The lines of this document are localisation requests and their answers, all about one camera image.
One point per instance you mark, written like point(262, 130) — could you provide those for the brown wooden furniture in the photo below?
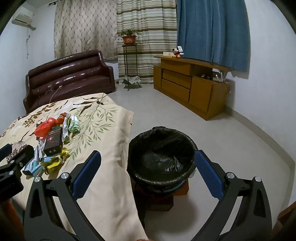
point(288, 215)

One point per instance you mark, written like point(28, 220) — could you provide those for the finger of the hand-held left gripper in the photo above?
point(5, 151)
point(23, 155)

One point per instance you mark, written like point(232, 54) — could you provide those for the striped curtain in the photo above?
point(148, 23)

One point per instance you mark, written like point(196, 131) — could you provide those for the mouse plush toy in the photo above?
point(177, 54)

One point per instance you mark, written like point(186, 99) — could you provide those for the dark figurine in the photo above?
point(205, 76)

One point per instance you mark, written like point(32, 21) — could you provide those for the checked cloth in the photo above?
point(132, 80)

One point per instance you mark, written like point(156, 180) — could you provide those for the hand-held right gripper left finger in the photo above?
point(87, 171)

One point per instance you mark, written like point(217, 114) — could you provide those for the air conditioner pipe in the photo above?
point(28, 44)

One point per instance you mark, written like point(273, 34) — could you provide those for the potted plant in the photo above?
point(129, 39)

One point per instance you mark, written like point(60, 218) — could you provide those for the wooden stool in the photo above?
point(182, 191)

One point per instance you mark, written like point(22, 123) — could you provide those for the long white wrapper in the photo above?
point(66, 129)

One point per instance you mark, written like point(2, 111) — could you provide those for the white air conditioner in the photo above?
point(23, 19)

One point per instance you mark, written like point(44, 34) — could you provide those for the small yellow wrapper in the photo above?
point(64, 154)

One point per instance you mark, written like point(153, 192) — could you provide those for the blue curtain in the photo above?
point(212, 30)

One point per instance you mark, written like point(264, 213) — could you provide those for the large yellow wrapper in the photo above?
point(50, 165)

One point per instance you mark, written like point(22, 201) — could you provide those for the orange plastic bag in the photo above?
point(45, 127)

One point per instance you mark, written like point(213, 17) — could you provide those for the black cigarette box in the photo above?
point(53, 141)

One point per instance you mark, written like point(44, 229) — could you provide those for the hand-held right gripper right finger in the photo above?
point(208, 173)

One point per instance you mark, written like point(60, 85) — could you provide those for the beige patterned curtain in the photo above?
point(85, 30)

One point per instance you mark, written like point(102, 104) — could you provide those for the blue white strip packet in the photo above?
point(32, 168)

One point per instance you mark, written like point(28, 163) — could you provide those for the orange snack packet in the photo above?
point(62, 117)

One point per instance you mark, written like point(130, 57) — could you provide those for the floral beige blanket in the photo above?
point(104, 139)

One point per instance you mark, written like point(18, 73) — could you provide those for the wooden cabinet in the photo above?
point(175, 81)

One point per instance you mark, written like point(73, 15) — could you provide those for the knotted silver sachet bundle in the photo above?
point(38, 151)

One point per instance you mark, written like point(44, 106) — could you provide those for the white paper card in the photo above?
point(180, 49)

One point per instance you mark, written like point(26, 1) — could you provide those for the dark brown leather sofa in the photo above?
point(69, 76)

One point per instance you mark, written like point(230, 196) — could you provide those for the black metal plant stand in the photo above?
point(126, 60)

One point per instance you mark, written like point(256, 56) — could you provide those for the black lined trash bin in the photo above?
point(161, 143)

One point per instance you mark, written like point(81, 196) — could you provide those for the white router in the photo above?
point(219, 77)

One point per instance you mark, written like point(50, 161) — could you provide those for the tissue box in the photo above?
point(167, 54)

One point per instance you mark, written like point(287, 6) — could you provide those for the person's left forearm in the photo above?
point(10, 220)

